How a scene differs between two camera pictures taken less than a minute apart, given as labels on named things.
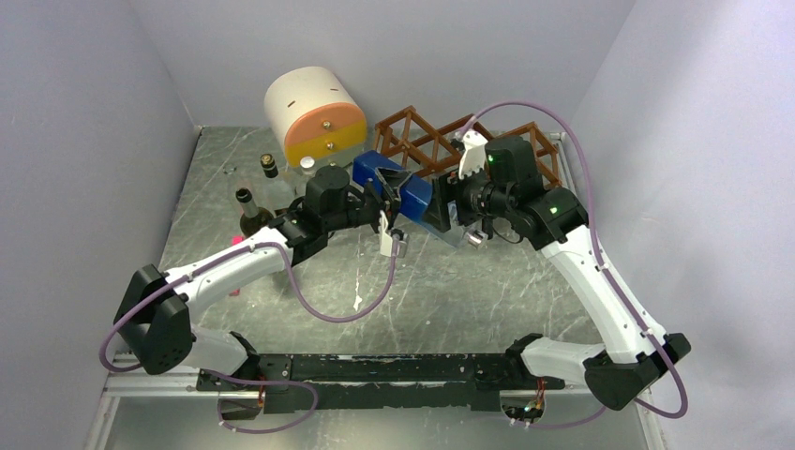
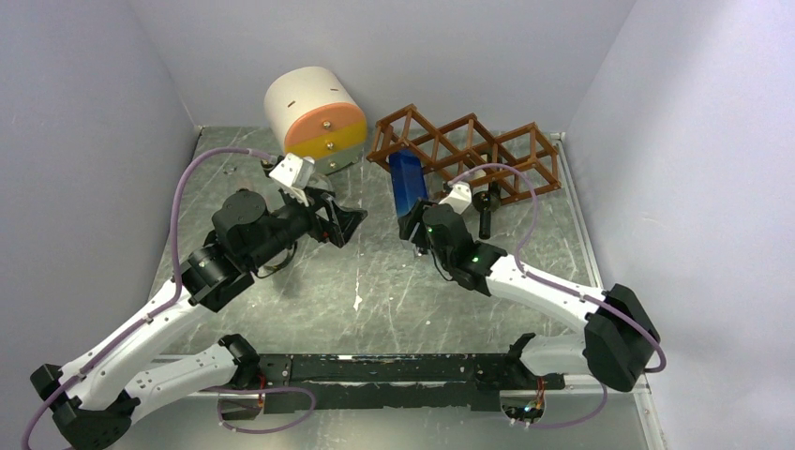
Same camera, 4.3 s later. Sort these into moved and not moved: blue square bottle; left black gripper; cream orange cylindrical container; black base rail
Moved: left black gripper; blue square bottle
Not moved: black base rail; cream orange cylindrical container
